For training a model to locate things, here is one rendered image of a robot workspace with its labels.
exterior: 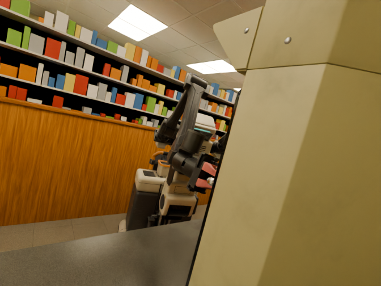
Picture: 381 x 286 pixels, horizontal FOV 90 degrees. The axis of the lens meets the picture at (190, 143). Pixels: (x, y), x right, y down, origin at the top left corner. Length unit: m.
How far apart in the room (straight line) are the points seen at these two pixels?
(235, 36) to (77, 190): 2.23
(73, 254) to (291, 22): 0.62
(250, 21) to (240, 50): 0.05
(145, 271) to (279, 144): 0.43
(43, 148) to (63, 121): 0.31
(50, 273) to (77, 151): 1.78
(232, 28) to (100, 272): 0.57
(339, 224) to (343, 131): 0.11
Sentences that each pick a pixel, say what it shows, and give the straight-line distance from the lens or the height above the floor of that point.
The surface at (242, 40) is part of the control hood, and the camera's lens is 0.37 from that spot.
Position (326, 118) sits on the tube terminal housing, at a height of 1.35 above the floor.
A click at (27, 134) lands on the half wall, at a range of 2.20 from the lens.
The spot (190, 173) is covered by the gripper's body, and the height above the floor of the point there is 1.18.
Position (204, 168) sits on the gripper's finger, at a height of 1.21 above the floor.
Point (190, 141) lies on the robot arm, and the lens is 0.54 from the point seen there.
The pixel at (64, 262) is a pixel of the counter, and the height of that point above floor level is 0.94.
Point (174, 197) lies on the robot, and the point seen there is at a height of 0.80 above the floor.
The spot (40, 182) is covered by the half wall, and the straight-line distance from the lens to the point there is 2.33.
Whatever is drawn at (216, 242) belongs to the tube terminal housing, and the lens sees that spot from 0.34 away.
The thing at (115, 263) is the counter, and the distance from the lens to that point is 0.57.
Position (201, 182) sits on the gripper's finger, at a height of 1.18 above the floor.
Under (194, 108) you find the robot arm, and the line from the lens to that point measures 0.74.
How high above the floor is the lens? 1.31
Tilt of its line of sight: 6 degrees down
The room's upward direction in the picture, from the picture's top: 14 degrees clockwise
